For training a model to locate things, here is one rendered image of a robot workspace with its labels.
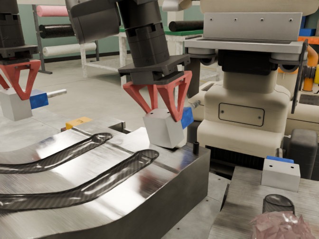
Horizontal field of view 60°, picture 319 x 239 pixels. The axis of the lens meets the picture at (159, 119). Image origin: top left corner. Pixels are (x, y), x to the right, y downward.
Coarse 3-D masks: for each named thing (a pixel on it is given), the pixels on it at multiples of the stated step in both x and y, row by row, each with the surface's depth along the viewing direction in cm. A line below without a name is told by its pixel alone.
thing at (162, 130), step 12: (156, 108) 48; (192, 108) 51; (144, 120) 46; (156, 120) 44; (168, 120) 43; (180, 120) 46; (192, 120) 49; (156, 132) 45; (168, 132) 44; (180, 132) 46; (156, 144) 47; (168, 144) 45
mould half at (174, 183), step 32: (96, 128) 54; (0, 160) 41; (32, 160) 43; (96, 160) 43; (160, 160) 42; (192, 160) 42; (0, 192) 29; (32, 192) 32; (128, 192) 35; (160, 192) 36; (192, 192) 44; (0, 224) 23; (32, 224) 25; (64, 224) 27; (96, 224) 29; (128, 224) 32; (160, 224) 38
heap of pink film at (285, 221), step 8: (256, 216) 29; (264, 216) 28; (272, 216) 28; (280, 216) 28; (288, 216) 28; (296, 216) 29; (256, 224) 25; (264, 224) 24; (272, 224) 26; (280, 224) 27; (288, 224) 26; (296, 224) 27; (304, 224) 27; (256, 232) 24; (264, 232) 23; (272, 232) 23; (280, 232) 22; (288, 232) 22; (296, 232) 25; (304, 232) 26
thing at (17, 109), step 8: (8, 88) 55; (0, 96) 53; (8, 96) 51; (16, 96) 52; (32, 96) 55; (40, 96) 56; (48, 96) 59; (8, 104) 52; (16, 104) 52; (24, 104) 53; (32, 104) 55; (40, 104) 56; (8, 112) 53; (16, 112) 53; (24, 112) 54; (16, 120) 53
